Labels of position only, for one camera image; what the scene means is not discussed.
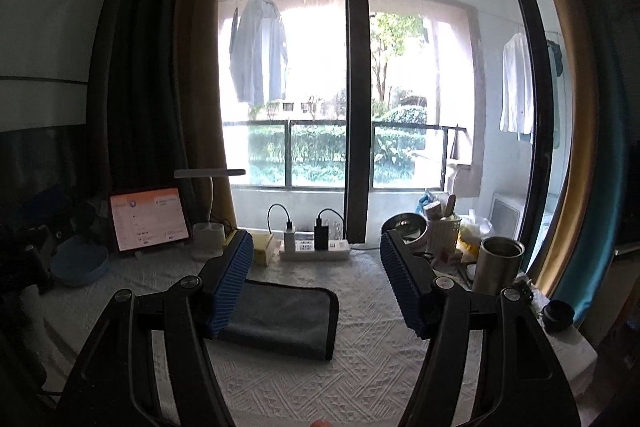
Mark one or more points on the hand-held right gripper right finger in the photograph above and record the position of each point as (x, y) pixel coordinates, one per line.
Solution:
(400, 279)

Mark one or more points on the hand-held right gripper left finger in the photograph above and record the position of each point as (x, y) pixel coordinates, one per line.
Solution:
(231, 279)

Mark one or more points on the dark grey towel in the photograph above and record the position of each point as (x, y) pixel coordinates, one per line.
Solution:
(287, 314)

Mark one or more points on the round metal bowl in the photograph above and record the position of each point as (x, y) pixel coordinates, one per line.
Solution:
(404, 227)

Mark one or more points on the white ribbed holder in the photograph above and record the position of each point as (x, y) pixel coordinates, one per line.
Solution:
(444, 232)

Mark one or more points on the white desk lamp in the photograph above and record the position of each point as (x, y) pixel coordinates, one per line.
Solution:
(210, 212)

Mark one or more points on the yellow plastic bag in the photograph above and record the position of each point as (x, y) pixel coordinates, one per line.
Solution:
(470, 242)

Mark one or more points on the white power strip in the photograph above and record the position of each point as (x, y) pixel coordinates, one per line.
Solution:
(315, 249)

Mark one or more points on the stainless steel cup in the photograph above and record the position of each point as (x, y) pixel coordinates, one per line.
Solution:
(496, 267)

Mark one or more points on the tablet with lit screen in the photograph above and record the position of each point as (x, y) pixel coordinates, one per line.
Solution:
(149, 220)

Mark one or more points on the white textured tablecloth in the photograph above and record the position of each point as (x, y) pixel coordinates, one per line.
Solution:
(320, 357)

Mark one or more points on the white box on balcony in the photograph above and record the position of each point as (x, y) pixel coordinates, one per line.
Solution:
(507, 219)

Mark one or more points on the balcony railing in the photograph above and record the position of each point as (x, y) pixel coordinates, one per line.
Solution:
(345, 147)

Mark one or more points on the blue round bowl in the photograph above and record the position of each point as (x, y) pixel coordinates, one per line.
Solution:
(80, 264)

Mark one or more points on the dark green curtain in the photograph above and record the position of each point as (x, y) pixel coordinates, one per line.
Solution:
(132, 82)

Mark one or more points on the hanging white shirt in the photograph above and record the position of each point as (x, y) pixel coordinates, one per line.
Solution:
(516, 82)

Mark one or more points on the hanging light blue shirt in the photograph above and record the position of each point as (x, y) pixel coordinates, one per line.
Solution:
(260, 52)

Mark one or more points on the teal curtain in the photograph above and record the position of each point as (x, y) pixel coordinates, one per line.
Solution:
(600, 157)

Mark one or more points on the black camera lens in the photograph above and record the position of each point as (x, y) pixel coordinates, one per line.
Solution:
(557, 316)

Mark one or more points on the black sliding door frame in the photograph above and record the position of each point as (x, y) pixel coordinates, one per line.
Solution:
(357, 72)

